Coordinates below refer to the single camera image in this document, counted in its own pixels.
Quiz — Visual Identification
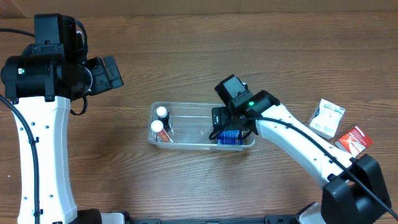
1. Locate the orange bottle white cap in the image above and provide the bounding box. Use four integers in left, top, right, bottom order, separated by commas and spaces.
150, 120, 171, 142

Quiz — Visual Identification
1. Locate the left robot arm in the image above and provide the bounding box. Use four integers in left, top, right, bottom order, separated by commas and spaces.
1, 14, 127, 224

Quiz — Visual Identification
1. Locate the clear plastic container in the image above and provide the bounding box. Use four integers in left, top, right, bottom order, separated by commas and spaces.
147, 101, 256, 151

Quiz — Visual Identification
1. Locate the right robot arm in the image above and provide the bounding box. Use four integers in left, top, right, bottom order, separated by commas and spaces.
209, 75, 397, 224

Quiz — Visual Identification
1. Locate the dark bottle white cap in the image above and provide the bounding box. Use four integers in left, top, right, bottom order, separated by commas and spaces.
155, 106, 172, 131

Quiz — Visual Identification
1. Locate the blue packet box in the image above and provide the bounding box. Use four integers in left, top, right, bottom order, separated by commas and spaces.
216, 130, 243, 145

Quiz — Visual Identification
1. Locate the red packet box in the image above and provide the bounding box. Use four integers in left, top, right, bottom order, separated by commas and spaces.
335, 126, 373, 157

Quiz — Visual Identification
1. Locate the white packet box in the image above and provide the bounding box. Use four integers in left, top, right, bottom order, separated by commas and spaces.
308, 99, 345, 139

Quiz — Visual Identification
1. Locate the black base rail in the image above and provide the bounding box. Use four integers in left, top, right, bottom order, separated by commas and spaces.
99, 211, 312, 224

